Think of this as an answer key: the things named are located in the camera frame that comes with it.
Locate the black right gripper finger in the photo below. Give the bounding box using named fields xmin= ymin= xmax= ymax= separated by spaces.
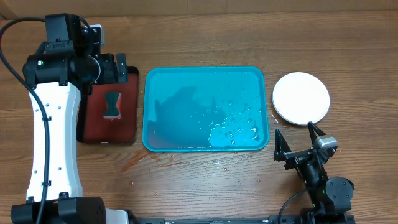
xmin=274 ymin=129 xmax=292 ymax=161
xmin=307 ymin=121 xmax=326 ymax=145

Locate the white plate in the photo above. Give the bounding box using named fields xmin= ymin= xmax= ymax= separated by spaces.
xmin=272 ymin=72 xmax=331 ymax=126

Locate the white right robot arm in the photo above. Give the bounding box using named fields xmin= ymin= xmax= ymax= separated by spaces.
xmin=269 ymin=121 xmax=355 ymax=223

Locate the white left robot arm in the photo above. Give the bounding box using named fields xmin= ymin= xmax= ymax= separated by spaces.
xmin=11 ymin=14 xmax=136 ymax=223

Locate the black tray with red liner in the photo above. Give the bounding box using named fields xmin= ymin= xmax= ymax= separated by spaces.
xmin=76 ymin=66 xmax=139 ymax=144

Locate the teal plastic tray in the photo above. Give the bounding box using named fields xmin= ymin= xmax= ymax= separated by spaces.
xmin=142 ymin=66 xmax=270 ymax=152

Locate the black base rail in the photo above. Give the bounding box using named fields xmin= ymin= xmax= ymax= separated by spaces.
xmin=134 ymin=215 xmax=310 ymax=224

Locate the cardboard backdrop wall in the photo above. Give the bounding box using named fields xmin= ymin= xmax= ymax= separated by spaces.
xmin=1 ymin=0 xmax=397 ymax=19

